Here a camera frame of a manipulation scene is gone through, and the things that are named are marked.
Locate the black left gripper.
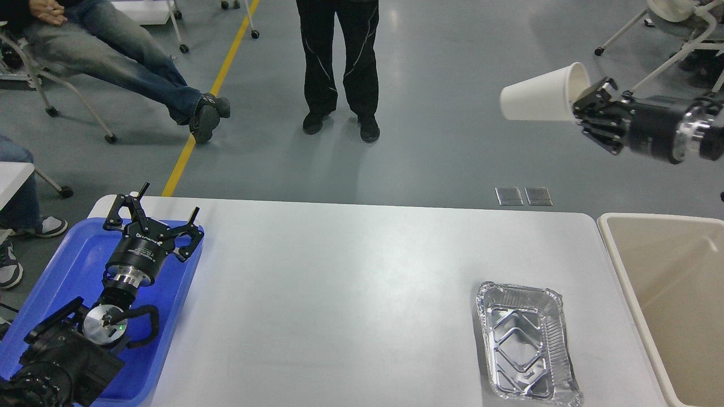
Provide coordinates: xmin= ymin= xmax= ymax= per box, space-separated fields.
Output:
xmin=102 ymin=183 xmax=205 ymax=287

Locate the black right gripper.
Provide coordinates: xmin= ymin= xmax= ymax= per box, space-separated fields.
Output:
xmin=572 ymin=77 xmax=708 ymax=164

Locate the white paper cup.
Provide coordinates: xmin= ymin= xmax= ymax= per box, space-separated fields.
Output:
xmin=499 ymin=62 xmax=591 ymax=123

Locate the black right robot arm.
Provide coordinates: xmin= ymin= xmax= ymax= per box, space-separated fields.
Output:
xmin=571 ymin=77 xmax=723 ymax=164

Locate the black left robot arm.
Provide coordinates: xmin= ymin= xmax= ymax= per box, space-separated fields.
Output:
xmin=2 ymin=188 xmax=205 ymax=406

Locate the blue plastic tray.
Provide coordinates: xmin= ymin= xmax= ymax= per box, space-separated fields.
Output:
xmin=1 ymin=218 xmax=202 ymax=406

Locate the right floor socket plate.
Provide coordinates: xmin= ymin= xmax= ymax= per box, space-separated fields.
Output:
xmin=524 ymin=187 xmax=554 ymax=206

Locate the floor socket plate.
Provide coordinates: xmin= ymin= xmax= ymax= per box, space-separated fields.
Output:
xmin=495 ymin=187 xmax=523 ymax=206
xmin=524 ymin=187 xmax=554 ymax=206

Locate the left floor socket plate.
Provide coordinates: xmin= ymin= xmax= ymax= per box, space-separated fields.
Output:
xmin=495 ymin=187 xmax=523 ymax=206

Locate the person at left edge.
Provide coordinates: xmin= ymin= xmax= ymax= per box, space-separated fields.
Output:
xmin=1 ymin=136 xmax=69 ymax=289

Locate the white chair right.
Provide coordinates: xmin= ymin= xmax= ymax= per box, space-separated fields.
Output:
xmin=594 ymin=1 xmax=722 ymax=94

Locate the white chair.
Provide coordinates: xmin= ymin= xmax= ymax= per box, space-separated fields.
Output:
xmin=594 ymin=1 xmax=722 ymax=94
xmin=0 ymin=21 xmax=118 ymax=144

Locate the white side table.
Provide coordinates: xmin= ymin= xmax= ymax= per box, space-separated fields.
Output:
xmin=1 ymin=162 xmax=35 ymax=209

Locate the beige plastic bin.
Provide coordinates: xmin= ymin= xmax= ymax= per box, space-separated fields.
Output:
xmin=597 ymin=213 xmax=723 ymax=406

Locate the seated person in jeans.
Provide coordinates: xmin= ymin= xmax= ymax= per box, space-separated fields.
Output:
xmin=1 ymin=1 xmax=231 ymax=144

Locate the white chair left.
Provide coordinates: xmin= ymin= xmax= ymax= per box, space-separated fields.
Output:
xmin=0 ymin=21 xmax=118 ymax=144

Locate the aluminium foil tray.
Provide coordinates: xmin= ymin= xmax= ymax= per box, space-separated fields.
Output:
xmin=476 ymin=281 xmax=584 ymax=406

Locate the standing person in black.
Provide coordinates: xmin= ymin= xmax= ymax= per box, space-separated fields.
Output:
xmin=295 ymin=0 xmax=381 ymax=144

